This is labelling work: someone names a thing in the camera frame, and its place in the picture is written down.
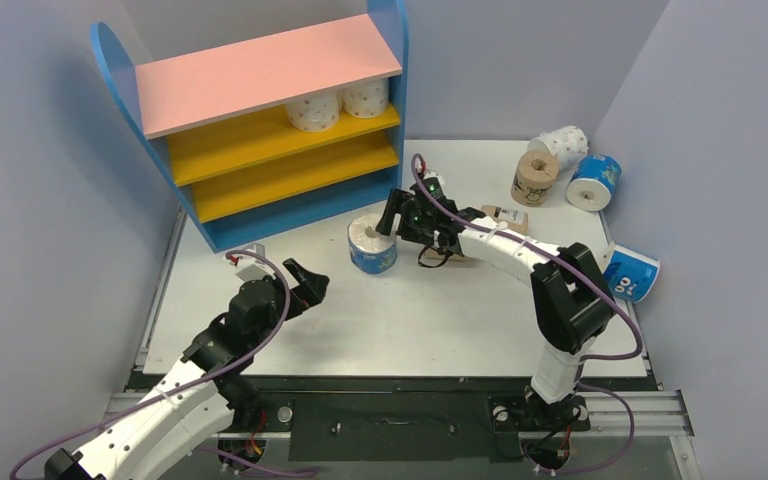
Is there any blue paper roll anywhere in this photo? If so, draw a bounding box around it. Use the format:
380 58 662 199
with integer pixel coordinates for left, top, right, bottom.
599 242 661 303
566 155 622 212
347 213 398 275

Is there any white floral paper roll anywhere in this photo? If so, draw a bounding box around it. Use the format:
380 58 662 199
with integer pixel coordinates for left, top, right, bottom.
341 78 389 119
285 90 342 132
527 125 589 172

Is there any brown cartoon paper roll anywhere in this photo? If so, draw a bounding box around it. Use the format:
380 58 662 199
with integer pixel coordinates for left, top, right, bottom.
421 248 470 262

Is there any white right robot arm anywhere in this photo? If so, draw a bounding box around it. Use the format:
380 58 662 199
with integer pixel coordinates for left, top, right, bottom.
375 181 615 429

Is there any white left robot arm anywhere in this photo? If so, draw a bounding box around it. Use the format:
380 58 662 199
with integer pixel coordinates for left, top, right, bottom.
44 258 330 479

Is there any blue pink yellow shelf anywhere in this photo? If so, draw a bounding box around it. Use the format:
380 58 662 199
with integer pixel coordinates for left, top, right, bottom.
90 1 409 252

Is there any brown standing paper roll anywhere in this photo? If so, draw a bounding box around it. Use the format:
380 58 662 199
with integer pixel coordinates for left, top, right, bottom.
511 150 559 207

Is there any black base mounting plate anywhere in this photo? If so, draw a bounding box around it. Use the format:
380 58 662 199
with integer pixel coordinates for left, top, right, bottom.
217 376 590 463

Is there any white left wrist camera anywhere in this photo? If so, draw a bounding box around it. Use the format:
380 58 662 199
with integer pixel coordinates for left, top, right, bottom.
224 243 274 283

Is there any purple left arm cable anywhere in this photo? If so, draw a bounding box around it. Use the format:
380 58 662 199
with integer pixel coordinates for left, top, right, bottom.
9 250 322 480

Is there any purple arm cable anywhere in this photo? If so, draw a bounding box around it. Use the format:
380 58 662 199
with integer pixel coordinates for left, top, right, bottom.
9 250 322 480
410 153 645 477

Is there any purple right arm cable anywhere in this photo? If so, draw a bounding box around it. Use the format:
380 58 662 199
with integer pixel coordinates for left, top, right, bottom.
410 153 645 477

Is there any aluminium rail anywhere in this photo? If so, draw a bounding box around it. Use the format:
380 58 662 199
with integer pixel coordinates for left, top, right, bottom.
104 390 695 440

